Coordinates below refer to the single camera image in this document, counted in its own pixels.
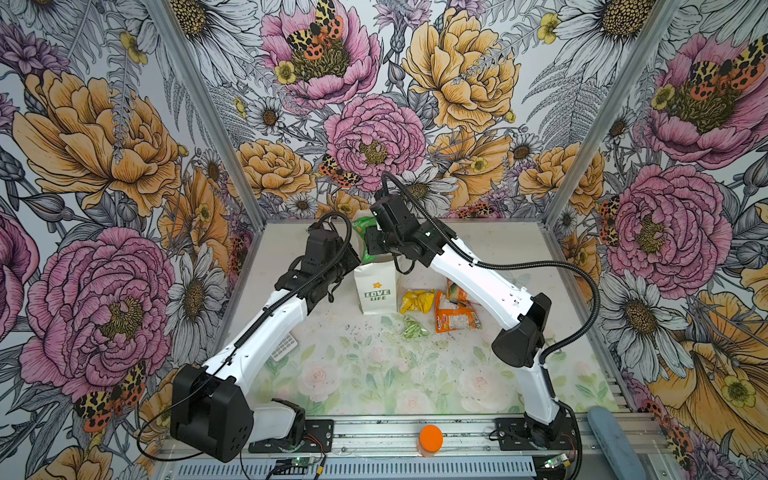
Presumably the green snack packet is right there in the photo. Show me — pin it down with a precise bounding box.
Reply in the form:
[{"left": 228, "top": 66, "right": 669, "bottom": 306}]
[{"left": 352, "top": 216, "right": 377, "bottom": 265}]

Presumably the white paper bag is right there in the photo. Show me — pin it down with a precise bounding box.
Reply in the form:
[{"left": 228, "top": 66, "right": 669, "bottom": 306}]
[{"left": 353, "top": 210, "right": 399, "bottom": 315}]

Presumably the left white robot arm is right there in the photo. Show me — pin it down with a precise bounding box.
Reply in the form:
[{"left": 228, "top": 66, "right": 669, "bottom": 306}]
[{"left": 169, "top": 214, "right": 360, "bottom": 463}]

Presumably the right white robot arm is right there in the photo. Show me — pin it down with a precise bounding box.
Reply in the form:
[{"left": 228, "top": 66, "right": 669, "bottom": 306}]
[{"left": 365, "top": 195, "right": 568, "bottom": 448}]

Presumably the yellow snack packet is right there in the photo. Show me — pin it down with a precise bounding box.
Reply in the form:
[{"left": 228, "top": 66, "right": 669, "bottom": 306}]
[{"left": 399, "top": 290, "right": 436, "bottom": 315}]

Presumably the orange snack packet rear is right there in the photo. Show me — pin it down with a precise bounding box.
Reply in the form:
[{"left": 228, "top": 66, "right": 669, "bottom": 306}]
[{"left": 445, "top": 280, "right": 469, "bottom": 304}]

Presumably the white calculator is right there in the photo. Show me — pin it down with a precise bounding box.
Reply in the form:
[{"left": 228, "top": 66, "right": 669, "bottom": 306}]
[{"left": 270, "top": 334, "right": 299, "bottom": 363}]

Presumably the small green candy wrapper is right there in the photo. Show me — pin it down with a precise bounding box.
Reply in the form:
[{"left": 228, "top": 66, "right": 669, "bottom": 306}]
[{"left": 402, "top": 317, "right": 429, "bottom": 339}]

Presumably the orange white snack packet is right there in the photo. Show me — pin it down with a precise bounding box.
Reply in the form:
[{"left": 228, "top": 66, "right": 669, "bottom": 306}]
[{"left": 435, "top": 291, "right": 482, "bottom": 333}]

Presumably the orange round button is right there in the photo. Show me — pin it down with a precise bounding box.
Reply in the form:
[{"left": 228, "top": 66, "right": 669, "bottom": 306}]
[{"left": 418, "top": 424, "right": 444, "bottom": 456}]

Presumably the left green circuit board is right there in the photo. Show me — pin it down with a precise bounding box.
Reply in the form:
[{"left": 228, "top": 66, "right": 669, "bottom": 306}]
[{"left": 275, "top": 456, "right": 321, "bottom": 470}]

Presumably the green circuit board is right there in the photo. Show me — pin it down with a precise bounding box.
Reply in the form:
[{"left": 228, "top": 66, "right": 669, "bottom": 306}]
[
  {"left": 275, "top": 456, "right": 321, "bottom": 470},
  {"left": 542, "top": 453, "right": 571, "bottom": 469}
]

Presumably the right green circuit board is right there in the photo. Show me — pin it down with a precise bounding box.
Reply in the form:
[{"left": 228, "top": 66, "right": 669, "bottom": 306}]
[{"left": 542, "top": 453, "right": 571, "bottom": 469}]

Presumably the grey blue padded object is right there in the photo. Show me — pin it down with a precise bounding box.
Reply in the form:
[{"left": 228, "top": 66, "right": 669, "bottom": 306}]
[{"left": 587, "top": 406, "right": 647, "bottom": 480}]

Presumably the right black corrugated cable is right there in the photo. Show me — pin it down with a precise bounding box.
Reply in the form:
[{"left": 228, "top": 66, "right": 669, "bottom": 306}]
[{"left": 380, "top": 171, "right": 602, "bottom": 366}]

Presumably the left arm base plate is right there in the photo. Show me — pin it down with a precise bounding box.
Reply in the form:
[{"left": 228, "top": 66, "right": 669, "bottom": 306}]
[{"left": 247, "top": 419, "right": 335, "bottom": 454}]

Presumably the aluminium front rail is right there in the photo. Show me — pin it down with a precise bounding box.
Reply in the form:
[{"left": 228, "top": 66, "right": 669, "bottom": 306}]
[{"left": 312, "top": 412, "right": 669, "bottom": 460}]

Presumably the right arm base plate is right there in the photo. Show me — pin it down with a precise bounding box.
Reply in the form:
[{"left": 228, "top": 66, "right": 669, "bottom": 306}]
[{"left": 488, "top": 416, "right": 579, "bottom": 452}]

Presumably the left black cable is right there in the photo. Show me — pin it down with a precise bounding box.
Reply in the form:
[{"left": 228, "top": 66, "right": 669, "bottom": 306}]
[{"left": 134, "top": 211, "right": 355, "bottom": 463}]

